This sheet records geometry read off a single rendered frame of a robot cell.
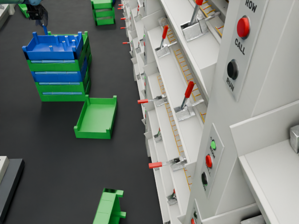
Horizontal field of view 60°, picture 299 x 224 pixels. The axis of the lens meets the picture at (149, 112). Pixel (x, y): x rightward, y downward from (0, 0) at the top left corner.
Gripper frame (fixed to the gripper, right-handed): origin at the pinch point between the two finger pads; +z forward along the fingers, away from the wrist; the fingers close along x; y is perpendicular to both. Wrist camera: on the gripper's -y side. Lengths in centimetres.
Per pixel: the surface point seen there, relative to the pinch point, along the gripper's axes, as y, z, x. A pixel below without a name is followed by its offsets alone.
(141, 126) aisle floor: 51, 34, 57
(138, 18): 10, -11, 57
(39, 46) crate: 5.3, 13.0, -6.2
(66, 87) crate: 24.9, 29.0, 9.9
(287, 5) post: 112, -91, 71
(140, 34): 25, -14, 58
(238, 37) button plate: 109, -86, 70
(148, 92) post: 62, -14, 62
